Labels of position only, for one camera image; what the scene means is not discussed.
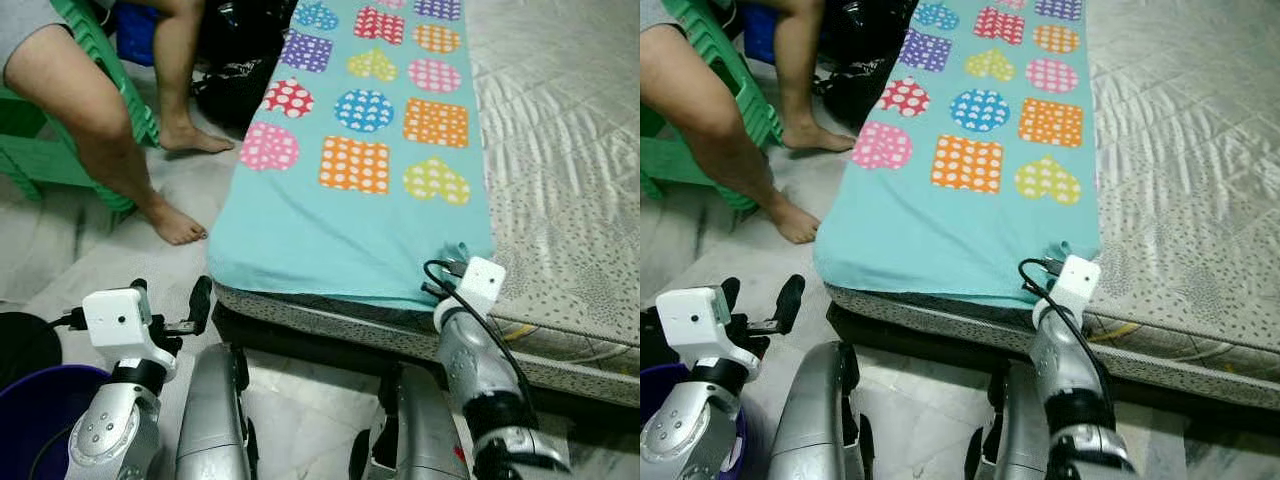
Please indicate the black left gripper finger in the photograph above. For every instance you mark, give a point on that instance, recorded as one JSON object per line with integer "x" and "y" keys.
{"x": 731, "y": 292}
{"x": 201, "y": 303}
{"x": 139, "y": 287}
{"x": 790, "y": 302}

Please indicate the teal blanket with colourful shapes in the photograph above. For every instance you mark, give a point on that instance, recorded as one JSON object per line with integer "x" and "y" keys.
{"x": 350, "y": 220}
{"x": 950, "y": 220}

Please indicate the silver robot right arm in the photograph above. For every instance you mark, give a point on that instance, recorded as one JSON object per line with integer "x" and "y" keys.
{"x": 485, "y": 380}
{"x": 1070, "y": 380}

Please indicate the silver robot left leg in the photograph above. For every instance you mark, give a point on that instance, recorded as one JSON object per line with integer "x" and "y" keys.
{"x": 815, "y": 420}
{"x": 215, "y": 420}

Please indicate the silver robot leg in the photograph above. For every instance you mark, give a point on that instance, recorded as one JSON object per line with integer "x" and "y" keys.
{"x": 215, "y": 420}
{"x": 420, "y": 430}
{"x": 815, "y": 420}
{"x": 1015, "y": 430}

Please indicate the grey dotted bed base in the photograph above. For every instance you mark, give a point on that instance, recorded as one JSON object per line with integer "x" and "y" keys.
{"x": 560, "y": 350}
{"x": 1180, "y": 355}

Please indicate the person's bare bent leg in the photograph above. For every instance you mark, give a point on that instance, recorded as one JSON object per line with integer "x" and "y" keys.
{"x": 705, "y": 110}
{"x": 90, "y": 110}

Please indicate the green plastic chair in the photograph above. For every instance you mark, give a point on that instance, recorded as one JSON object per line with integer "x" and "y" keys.
{"x": 110, "y": 70}
{"x": 740, "y": 80}

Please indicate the person's bare straight leg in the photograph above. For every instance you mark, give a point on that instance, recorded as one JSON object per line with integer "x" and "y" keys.
{"x": 800, "y": 70}
{"x": 180, "y": 70}

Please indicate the white dotted mattress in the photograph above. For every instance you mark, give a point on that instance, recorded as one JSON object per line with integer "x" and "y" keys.
{"x": 560, "y": 130}
{"x": 1180, "y": 130}

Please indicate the silver robot right leg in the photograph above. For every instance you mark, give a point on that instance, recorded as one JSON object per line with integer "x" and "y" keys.
{"x": 1015, "y": 430}
{"x": 420, "y": 430}

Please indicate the blue plastic stool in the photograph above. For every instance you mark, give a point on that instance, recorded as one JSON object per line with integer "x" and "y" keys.
{"x": 135, "y": 30}
{"x": 760, "y": 30}

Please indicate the grey shorts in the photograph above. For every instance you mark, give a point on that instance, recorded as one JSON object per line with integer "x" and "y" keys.
{"x": 650, "y": 12}
{"x": 25, "y": 25}

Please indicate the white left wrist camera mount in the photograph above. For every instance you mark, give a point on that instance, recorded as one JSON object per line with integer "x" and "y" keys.
{"x": 115, "y": 320}
{"x": 695, "y": 322}

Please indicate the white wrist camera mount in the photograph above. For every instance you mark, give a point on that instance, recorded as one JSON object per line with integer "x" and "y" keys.
{"x": 482, "y": 285}
{"x": 1075, "y": 285}
{"x": 695, "y": 322}
{"x": 115, "y": 320}

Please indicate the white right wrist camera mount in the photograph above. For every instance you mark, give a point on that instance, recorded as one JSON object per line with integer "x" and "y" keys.
{"x": 482, "y": 285}
{"x": 1075, "y": 285}

